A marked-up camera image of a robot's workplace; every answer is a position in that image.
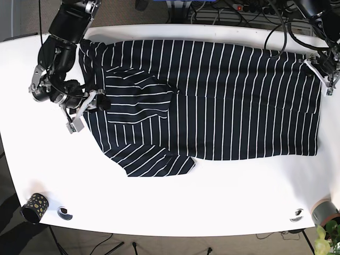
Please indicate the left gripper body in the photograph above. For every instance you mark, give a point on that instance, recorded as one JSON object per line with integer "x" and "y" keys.
{"x": 325, "y": 66}

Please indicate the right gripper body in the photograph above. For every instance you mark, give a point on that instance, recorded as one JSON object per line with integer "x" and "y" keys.
{"x": 73, "y": 115}

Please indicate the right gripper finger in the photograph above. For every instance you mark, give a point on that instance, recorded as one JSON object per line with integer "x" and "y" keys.
{"x": 103, "y": 103}

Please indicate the black white striped T-shirt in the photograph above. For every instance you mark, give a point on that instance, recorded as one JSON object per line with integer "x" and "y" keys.
{"x": 172, "y": 101}

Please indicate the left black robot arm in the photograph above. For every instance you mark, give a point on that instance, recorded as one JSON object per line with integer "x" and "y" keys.
{"x": 325, "y": 22}

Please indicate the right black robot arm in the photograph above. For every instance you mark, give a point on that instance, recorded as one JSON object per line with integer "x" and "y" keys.
{"x": 57, "y": 56}

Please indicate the left metal table grommet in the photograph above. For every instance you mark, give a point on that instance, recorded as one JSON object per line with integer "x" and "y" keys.
{"x": 64, "y": 214}

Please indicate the metal table grommet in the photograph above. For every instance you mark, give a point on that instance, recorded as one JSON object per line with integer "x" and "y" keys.
{"x": 297, "y": 215}
{"x": 64, "y": 214}

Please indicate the black floral cup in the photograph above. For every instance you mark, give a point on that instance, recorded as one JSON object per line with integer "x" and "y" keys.
{"x": 34, "y": 209}

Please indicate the grey plant pot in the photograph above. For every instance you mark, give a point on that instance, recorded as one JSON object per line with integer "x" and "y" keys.
{"x": 323, "y": 212}

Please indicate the right metal table grommet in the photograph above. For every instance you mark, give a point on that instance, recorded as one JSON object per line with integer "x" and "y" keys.
{"x": 297, "y": 215}

